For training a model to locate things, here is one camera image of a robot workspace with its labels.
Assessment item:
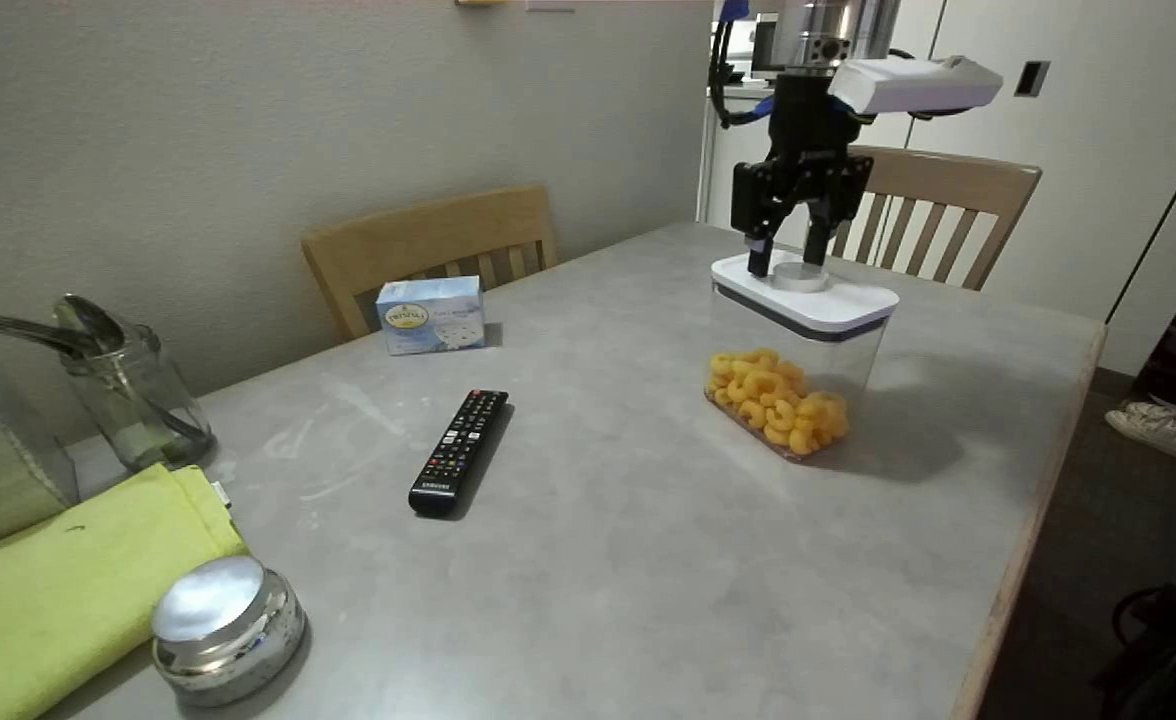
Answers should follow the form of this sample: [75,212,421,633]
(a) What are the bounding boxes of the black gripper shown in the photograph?
[728,73,877,281]

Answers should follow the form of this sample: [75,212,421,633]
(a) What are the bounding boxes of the white rectangular container lid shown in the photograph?
[709,251,905,340]

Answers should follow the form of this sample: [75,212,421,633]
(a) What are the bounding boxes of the white kitchen cabinet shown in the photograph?
[697,83,832,256]

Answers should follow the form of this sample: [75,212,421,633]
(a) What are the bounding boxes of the light wooden slatted chair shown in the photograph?
[824,140,1046,295]
[301,180,563,344]

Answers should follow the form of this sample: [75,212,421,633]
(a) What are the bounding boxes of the clear plastic food container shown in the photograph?
[702,294,893,466]

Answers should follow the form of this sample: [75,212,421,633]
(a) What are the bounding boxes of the light blue small box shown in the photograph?
[373,272,487,360]

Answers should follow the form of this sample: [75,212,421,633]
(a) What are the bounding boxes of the black remote control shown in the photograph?
[406,389,515,522]

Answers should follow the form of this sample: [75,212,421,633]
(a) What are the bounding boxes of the white shoes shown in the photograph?
[1104,396,1176,471]

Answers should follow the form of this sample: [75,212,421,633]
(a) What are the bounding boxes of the clear glass utensil jar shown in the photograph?
[59,325,221,471]

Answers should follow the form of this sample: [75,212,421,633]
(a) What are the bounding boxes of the round silver metal tin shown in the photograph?
[148,554,313,708]

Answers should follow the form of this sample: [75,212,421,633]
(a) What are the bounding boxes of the metal spoon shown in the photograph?
[56,294,132,358]

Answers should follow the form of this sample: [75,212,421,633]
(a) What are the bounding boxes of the dark metal utensil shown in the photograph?
[0,307,100,365]

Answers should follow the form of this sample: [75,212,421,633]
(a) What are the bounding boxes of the lime green cloth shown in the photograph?
[0,459,247,720]

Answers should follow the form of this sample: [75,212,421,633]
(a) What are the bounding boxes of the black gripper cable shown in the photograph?
[703,0,784,132]

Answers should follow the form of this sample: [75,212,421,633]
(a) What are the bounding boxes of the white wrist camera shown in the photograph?
[828,53,1010,121]

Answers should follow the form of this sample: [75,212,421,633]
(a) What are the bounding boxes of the black wall plate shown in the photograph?
[1013,58,1053,99]

